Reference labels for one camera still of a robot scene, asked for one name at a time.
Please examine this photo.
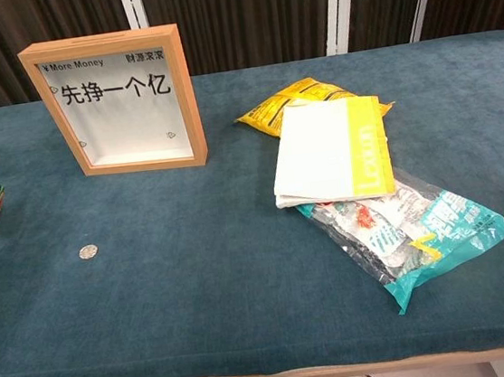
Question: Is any teal clear snack bag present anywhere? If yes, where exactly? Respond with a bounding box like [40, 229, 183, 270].
[291, 155, 504, 326]

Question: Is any yellow snack bag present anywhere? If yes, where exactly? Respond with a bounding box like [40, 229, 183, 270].
[232, 67, 398, 144]

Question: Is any white yellow paper pack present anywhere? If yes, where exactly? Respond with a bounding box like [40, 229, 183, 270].
[264, 93, 398, 210]

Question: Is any wooden frame money box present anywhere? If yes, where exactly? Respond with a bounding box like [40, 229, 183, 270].
[14, 21, 211, 185]

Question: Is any blue velvet table cloth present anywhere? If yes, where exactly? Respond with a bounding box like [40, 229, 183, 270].
[0, 29, 504, 377]

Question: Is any silver coin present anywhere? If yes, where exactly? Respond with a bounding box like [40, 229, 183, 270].
[77, 243, 100, 261]

